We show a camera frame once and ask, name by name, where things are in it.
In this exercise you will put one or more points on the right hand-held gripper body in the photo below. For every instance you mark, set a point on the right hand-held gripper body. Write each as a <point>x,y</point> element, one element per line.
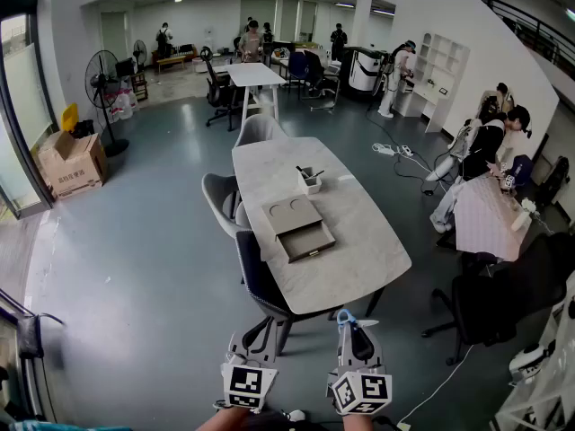
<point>364,391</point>

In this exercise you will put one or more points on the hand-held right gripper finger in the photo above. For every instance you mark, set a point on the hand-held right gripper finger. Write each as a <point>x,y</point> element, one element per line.
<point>370,353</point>
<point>344,348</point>

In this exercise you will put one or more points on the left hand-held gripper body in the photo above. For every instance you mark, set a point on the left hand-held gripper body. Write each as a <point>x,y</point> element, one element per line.
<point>245,386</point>

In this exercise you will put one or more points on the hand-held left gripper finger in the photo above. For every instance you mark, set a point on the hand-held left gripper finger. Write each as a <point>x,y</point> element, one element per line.
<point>251,339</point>
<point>271,339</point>

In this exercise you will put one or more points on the grey drawer box organizer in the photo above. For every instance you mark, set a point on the grey drawer box organizer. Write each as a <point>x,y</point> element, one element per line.
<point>294,216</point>

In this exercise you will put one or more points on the person's left forearm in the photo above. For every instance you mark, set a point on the person's left forearm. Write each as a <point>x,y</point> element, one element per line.
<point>222,420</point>

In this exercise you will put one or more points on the person's right forearm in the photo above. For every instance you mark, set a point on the person's right forearm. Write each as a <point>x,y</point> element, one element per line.
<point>356,422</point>

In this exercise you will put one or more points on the brown cardboard box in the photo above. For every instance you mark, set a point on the brown cardboard box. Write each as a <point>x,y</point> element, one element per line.
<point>74,169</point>

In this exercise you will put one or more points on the person's black top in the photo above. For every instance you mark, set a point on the person's black top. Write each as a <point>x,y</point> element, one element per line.
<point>269,423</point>

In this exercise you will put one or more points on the person's white shoe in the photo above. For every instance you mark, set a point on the person's white shoe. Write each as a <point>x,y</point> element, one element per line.
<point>296,416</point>

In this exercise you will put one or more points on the dark blue fabric chair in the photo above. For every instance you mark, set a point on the dark blue fabric chair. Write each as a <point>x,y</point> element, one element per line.
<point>256,267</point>

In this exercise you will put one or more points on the black office chair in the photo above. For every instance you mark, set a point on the black office chair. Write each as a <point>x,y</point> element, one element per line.
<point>507,303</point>
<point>218,88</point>

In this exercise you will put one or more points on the grey shell chair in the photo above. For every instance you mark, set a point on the grey shell chair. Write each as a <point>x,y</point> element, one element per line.
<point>260,128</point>
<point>218,196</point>

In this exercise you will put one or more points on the white grey pen holder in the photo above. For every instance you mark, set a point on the white grey pen holder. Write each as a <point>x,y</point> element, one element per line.
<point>311,187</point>

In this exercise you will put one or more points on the white black device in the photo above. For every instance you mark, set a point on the white black device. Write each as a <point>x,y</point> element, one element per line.
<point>530,362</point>

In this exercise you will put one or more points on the black marker pen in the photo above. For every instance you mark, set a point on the black marker pen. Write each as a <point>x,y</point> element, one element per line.
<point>301,170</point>

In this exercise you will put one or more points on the slim black pen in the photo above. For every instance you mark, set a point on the slim black pen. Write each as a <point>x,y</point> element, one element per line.
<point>318,173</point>

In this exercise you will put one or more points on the pink table cloth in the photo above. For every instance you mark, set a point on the pink table cloth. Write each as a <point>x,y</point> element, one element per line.
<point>485,218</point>

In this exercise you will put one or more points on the teal plastic-wrapped package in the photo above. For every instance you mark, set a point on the teal plastic-wrapped package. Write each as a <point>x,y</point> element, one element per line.
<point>67,426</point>

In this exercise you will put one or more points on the white metal rack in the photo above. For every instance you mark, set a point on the white metal rack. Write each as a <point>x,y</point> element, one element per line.
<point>545,402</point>

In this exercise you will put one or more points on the white vase with flowers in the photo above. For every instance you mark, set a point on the white vase with flowers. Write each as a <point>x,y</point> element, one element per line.
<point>521,222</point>

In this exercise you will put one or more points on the white power strip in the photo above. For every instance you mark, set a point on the white power strip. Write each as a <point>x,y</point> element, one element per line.
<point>383,149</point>
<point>405,151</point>

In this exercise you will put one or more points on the blue padded chair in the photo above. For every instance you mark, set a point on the blue padded chair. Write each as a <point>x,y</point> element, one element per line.
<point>522,169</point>

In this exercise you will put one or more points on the white standing table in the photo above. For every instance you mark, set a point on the white standing table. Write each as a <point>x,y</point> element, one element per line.
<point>253,74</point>

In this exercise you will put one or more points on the cluster of clear water jugs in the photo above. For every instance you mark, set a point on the cluster of clear water jugs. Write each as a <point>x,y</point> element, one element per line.
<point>123,106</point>

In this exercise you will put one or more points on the black bag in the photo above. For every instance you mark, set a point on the black bag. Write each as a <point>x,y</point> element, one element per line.
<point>83,129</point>

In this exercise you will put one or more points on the black cantilever chair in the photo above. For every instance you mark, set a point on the black cantilever chair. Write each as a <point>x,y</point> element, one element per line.
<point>316,72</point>

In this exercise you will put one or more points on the blue office chair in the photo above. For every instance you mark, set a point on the blue office chair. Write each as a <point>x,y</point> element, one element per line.
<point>298,65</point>

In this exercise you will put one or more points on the dark wooden stool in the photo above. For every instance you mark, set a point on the dark wooden stool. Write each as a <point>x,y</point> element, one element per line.
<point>139,85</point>

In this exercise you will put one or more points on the white black machine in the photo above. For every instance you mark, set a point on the white black machine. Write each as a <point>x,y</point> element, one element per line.
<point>364,70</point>

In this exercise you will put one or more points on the yellow bin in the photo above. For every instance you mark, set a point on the yellow bin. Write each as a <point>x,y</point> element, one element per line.
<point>68,117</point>

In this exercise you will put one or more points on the orange wooden bench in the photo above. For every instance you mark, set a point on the orange wooden bench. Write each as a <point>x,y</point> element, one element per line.
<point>170,60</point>

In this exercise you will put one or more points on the white shelf unit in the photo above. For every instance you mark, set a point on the white shelf unit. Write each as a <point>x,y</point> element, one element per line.
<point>442,70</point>

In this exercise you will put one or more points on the large black standing fan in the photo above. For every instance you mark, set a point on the large black standing fan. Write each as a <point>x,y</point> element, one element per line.
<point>102,79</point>

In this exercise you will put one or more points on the small black standing fan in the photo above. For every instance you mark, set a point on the small black standing fan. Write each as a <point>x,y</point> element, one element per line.
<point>139,52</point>

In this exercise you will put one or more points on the black balcony railing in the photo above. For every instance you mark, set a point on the black balcony railing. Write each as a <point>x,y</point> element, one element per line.
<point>534,27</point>

